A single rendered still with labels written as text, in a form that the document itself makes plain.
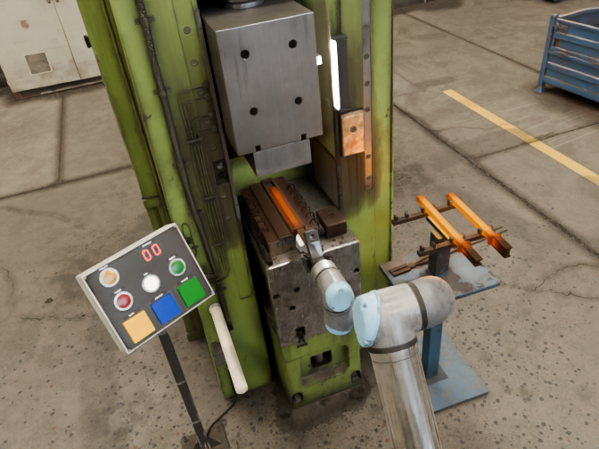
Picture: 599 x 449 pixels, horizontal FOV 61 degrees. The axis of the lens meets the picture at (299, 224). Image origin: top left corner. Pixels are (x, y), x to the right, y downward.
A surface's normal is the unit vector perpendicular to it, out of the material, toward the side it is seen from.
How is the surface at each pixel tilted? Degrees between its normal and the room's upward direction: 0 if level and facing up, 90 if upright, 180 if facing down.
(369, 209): 90
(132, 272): 60
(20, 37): 90
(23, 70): 90
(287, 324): 90
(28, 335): 0
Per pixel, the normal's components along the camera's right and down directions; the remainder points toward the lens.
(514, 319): -0.10, -0.80
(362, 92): 0.34, 0.53
